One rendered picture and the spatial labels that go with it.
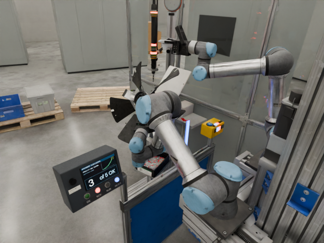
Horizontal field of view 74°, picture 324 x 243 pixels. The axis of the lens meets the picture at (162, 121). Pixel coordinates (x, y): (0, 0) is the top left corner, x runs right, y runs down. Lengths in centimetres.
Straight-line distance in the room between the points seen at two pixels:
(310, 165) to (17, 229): 237
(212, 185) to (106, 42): 642
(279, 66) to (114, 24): 618
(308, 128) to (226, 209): 45
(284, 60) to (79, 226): 211
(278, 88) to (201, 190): 76
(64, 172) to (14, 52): 762
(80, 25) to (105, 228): 558
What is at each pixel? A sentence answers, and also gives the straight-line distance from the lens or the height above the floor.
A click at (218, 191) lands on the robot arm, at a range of 87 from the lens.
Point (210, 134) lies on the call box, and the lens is 163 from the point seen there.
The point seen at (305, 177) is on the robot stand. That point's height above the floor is 132.
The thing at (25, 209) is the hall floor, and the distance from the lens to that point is 272.
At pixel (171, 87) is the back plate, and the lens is 190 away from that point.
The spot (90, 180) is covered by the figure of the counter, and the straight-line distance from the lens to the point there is 101.
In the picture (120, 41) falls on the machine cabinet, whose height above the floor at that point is 85.
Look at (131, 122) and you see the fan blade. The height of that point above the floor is 106.
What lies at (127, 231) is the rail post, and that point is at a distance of 151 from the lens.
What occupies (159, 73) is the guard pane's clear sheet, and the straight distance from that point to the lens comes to 259.
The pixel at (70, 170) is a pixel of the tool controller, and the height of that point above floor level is 125.
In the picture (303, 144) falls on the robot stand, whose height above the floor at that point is 143.
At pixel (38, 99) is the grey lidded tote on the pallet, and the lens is 416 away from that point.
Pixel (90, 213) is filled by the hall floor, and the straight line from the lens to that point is 244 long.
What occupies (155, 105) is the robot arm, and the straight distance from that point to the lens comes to 90.
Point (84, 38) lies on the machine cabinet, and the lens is 687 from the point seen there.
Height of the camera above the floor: 185
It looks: 28 degrees down
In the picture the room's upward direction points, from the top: 2 degrees clockwise
